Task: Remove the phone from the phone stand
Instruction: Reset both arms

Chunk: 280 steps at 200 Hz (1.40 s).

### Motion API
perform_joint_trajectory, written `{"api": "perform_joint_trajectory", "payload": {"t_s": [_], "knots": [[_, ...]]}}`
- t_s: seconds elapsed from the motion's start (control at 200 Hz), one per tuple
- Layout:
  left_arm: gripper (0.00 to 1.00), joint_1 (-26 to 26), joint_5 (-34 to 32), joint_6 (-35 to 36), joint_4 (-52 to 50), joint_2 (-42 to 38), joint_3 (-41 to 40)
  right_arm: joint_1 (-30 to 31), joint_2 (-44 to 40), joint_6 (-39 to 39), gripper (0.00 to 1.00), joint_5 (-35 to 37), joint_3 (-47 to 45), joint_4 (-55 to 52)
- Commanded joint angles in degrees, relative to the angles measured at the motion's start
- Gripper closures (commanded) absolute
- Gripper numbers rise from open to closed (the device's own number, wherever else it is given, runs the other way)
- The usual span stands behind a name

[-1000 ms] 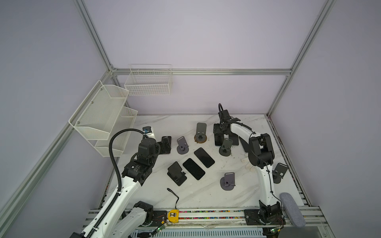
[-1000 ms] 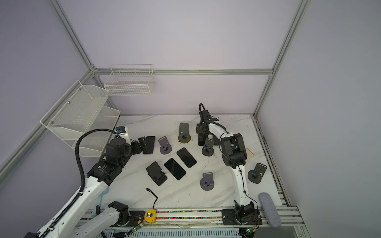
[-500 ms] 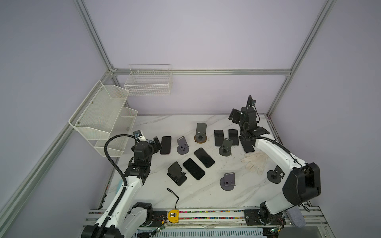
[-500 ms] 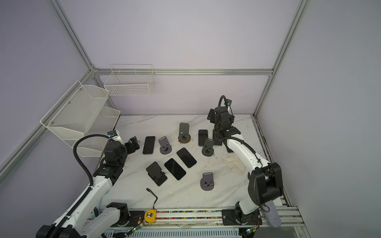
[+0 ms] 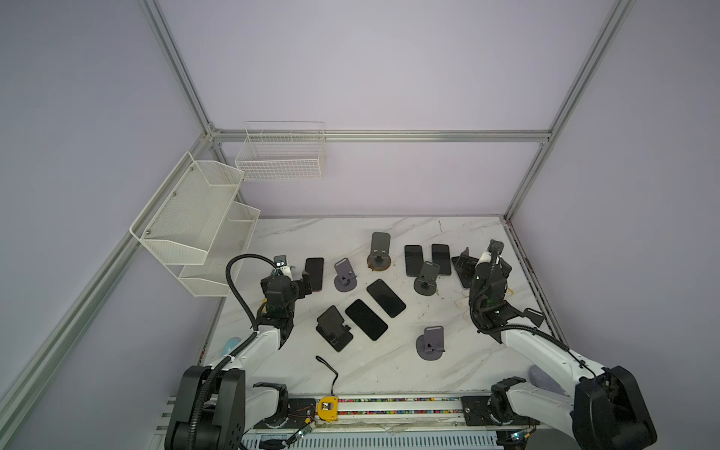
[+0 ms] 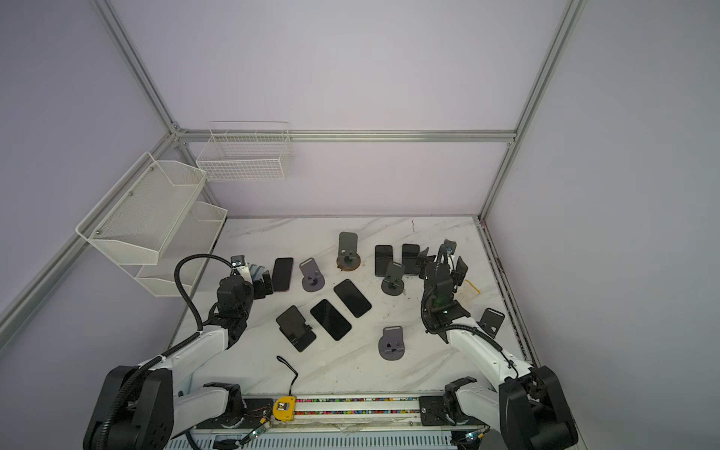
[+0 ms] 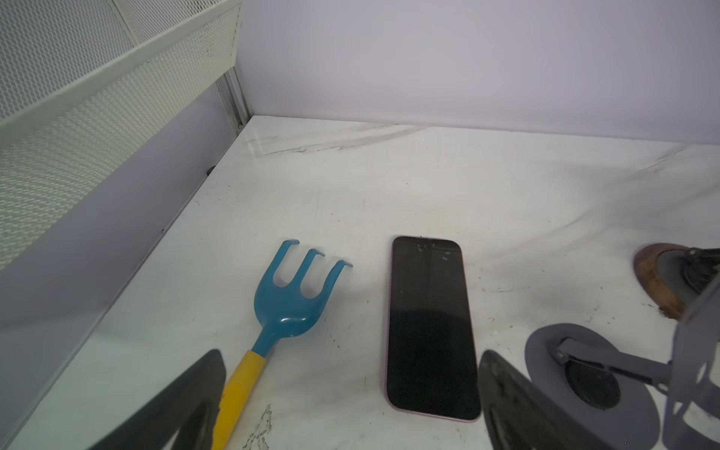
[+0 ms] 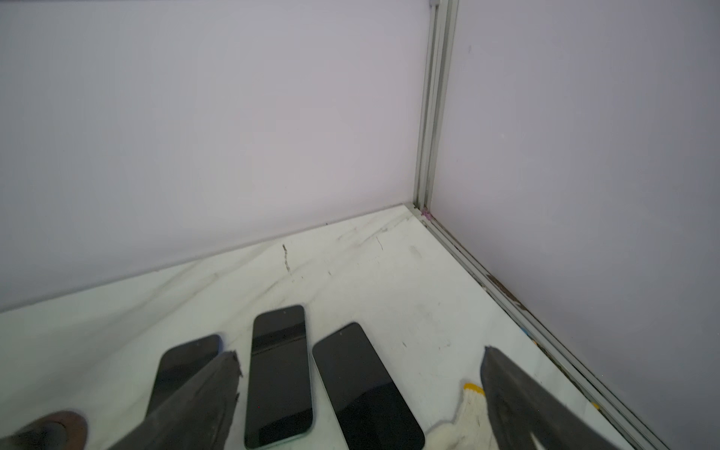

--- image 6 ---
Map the black phone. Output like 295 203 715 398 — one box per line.
310 299 352 341
333 279 372 318
272 257 294 293
401 244 420 275
374 245 394 278

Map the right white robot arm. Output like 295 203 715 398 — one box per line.
420 240 579 449

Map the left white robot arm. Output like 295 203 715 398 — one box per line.
82 272 273 449

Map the grey stand centre right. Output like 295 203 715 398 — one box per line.
381 262 405 296

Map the grey stand front centre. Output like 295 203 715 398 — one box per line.
378 326 405 361

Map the black folding phone stand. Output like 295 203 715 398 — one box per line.
276 306 317 353

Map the grey round stand back left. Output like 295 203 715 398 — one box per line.
299 258 326 293

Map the brown round phone stand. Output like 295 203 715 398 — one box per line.
337 232 361 272

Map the white work glove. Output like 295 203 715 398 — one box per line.
463 279 482 296

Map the white mesh two-tier shelf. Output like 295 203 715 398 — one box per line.
76 153 228 297

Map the yellow tape measure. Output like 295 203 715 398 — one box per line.
273 355 298 422

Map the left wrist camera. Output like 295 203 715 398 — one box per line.
230 255 252 282

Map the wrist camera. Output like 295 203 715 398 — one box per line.
439 239 457 257
230 255 252 282

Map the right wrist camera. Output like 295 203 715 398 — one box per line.
439 239 457 257

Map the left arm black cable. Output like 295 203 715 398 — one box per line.
94 254 237 450

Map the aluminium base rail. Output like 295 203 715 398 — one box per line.
109 390 578 437

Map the white wire basket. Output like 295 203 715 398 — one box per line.
196 121 294 182

